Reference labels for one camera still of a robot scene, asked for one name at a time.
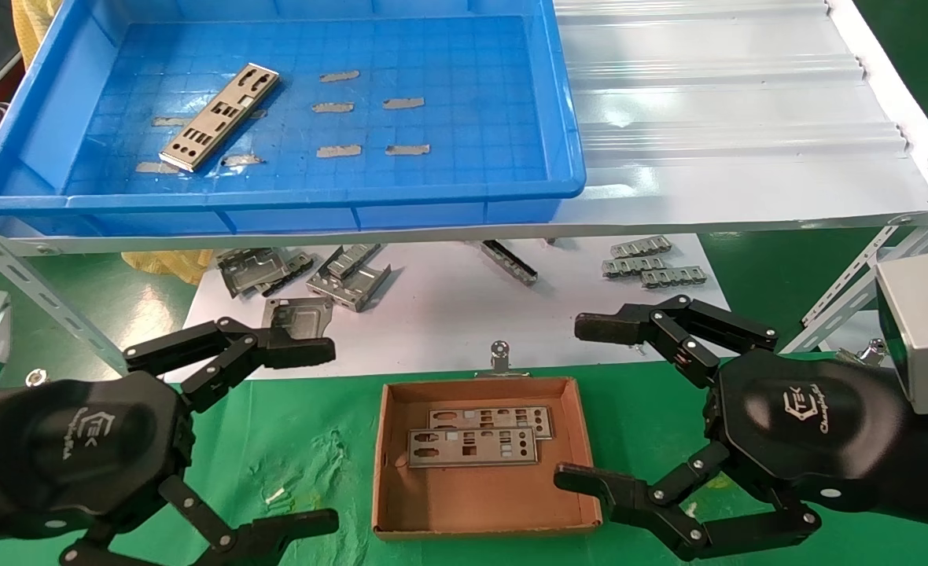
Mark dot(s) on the grey stamped metal bracket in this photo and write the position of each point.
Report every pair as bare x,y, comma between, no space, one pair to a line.
350,283
255,271
299,314

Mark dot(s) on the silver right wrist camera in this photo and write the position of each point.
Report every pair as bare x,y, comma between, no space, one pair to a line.
924,330

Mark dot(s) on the blue plastic tray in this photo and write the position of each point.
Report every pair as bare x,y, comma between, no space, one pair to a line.
472,79

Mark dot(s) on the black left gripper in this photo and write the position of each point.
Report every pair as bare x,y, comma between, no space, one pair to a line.
79,448

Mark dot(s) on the white flat shelf board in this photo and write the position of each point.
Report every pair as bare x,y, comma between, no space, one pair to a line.
448,314

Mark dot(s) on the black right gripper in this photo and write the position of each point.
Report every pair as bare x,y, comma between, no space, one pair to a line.
810,417

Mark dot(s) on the green table cloth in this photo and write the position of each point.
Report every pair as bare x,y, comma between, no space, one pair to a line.
314,440

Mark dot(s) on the long silver metal bar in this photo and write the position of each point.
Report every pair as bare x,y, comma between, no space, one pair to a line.
511,266

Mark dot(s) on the small white scrap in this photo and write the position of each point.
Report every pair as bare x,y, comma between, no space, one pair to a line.
275,496

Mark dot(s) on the brown cardboard box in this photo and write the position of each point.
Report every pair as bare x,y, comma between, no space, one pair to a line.
472,503

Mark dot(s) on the white metal shelf rack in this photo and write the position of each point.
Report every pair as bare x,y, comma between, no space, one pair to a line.
708,118

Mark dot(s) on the small grey connector strip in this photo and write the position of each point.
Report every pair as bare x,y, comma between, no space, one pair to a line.
642,248
674,277
633,267

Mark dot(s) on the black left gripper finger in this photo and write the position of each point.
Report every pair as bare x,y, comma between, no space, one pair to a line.
299,352

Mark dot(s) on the silver I/O shield plate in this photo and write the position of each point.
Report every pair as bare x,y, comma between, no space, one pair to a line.
495,461
511,425
220,118

